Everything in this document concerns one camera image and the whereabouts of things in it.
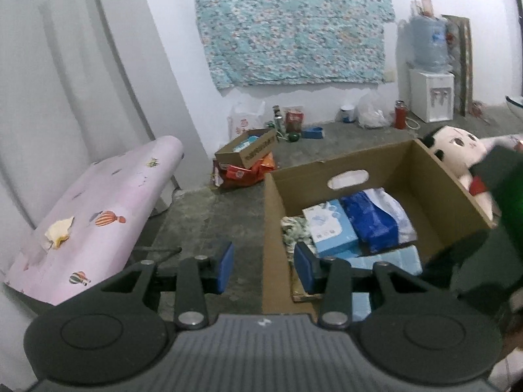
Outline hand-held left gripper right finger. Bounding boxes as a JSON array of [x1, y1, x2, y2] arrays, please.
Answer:
[[294, 242, 428, 331]]

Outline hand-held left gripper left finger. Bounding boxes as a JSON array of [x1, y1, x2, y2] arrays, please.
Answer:
[[100, 242, 234, 331]]

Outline large brown cardboard box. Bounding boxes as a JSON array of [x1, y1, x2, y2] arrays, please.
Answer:
[[261, 139, 497, 323]]

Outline green white scrunchie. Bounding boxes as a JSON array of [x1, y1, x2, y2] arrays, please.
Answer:
[[280, 216, 317, 254]]

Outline light blue paper box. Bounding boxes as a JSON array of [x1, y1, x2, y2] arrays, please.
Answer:
[[302, 199, 361, 256]]

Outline blue white plastic pack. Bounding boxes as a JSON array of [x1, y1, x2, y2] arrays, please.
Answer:
[[341, 188, 417, 254]]

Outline light blue towel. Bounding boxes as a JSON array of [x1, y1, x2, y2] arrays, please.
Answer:
[[319, 245, 423, 322]]

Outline beige doll plush red bib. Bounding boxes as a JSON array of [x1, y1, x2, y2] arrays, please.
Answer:
[[423, 126, 497, 221]]

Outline orange snack bags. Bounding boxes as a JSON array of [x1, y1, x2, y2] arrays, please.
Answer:
[[212, 153, 278, 188]]

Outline small cardboard box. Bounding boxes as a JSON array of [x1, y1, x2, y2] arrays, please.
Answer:
[[214, 128, 279, 170]]

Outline pink balloon print folded mat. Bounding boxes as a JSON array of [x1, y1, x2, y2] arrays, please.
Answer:
[[4, 136, 184, 307]]

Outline red box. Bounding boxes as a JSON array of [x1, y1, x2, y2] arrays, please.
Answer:
[[285, 108, 304, 133]]

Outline white plastic bag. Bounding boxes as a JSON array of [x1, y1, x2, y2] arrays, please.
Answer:
[[228, 100, 266, 141]]

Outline yellow cloth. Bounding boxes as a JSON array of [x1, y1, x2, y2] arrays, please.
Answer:
[[44, 216, 75, 251]]

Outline crumpled clear plastic bag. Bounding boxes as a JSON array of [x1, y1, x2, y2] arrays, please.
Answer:
[[357, 92, 395, 129]]

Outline red thermos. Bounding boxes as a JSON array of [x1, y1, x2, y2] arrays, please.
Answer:
[[394, 100, 408, 130]]

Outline white water dispenser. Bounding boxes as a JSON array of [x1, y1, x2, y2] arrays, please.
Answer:
[[409, 67, 455, 124]]

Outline rolled printed mats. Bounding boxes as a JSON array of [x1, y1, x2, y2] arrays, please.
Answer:
[[443, 14, 475, 117]]

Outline white curtain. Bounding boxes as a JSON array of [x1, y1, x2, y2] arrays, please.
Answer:
[[0, 0, 205, 392]]

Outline teal floral wall cloth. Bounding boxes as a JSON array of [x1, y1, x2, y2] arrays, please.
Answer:
[[192, 0, 396, 90]]

